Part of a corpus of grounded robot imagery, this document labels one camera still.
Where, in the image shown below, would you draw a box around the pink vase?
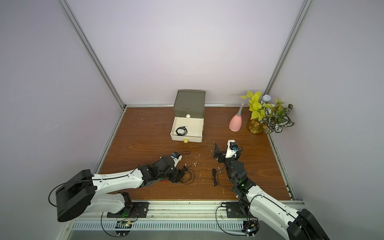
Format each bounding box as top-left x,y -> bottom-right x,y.
229,104 -> 244,132

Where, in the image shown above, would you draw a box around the potted green plant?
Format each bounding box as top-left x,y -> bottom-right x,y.
241,91 -> 295,135

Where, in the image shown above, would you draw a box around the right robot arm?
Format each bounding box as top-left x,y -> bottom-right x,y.
214,140 -> 329,240

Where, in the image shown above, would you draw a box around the black earphones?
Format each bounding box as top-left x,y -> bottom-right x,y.
181,166 -> 195,185
212,167 -> 222,186
176,126 -> 188,136

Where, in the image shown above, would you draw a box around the cream drawer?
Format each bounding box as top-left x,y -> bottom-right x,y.
170,117 -> 204,143

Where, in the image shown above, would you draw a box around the aluminium mounting rail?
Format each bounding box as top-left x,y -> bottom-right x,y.
72,200 -> 237,221

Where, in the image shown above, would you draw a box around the black earphones top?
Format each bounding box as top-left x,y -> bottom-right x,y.
176,126 -> 188,136

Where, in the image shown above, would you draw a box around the right controller board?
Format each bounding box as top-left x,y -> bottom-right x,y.
242,219 -> 260,238

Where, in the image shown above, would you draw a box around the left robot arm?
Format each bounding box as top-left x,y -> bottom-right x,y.
53,153 -> 188,223

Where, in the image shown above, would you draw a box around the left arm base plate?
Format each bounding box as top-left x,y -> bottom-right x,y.
107,202 -> 150,219

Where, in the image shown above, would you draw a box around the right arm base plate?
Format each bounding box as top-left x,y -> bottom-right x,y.
222,202 -> 254,219

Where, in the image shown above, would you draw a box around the three-tier drawer cabinet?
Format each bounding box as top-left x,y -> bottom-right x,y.
173,90 -> 206,111

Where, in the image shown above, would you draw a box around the controller board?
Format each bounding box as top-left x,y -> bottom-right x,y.
242,219 -> 260,238
115,221 -> 133,238

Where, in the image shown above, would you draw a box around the left controller board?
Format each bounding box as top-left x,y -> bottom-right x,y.
115,221 -> 133,238

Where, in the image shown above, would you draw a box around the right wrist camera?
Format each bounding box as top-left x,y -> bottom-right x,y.
226,140 -> 239,159

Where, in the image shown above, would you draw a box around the olive green top drawer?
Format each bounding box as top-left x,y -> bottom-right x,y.
174,109 -> 205,119

